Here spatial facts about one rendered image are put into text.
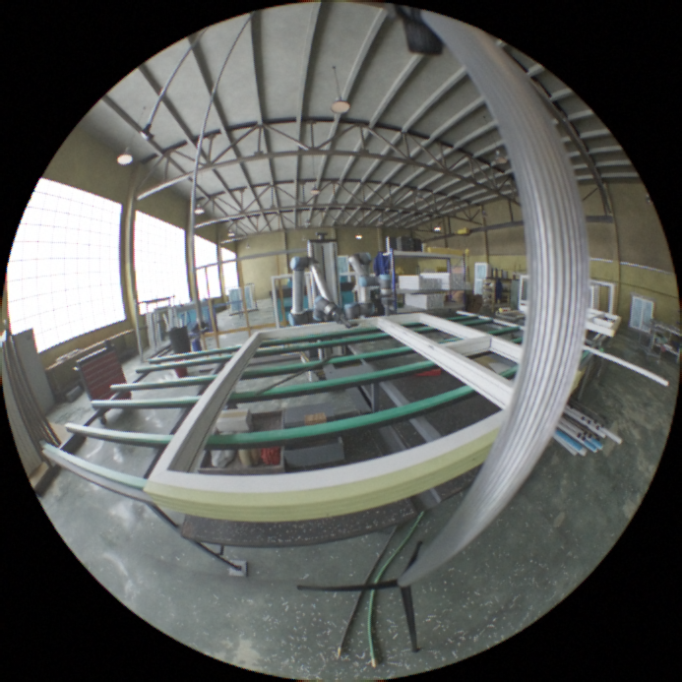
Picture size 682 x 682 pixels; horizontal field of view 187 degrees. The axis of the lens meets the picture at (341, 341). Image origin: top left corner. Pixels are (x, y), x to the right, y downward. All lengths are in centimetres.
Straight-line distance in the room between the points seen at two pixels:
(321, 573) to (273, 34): 880
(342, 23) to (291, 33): 128
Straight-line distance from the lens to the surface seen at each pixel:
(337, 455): 87
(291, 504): 40
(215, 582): 149
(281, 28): 759
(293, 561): 135
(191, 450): 68
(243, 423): 108
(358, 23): 763
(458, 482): 86
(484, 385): 84
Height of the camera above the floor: 127
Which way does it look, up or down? 17 degrees down
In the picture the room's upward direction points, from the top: 5 degrees counter-clockwise
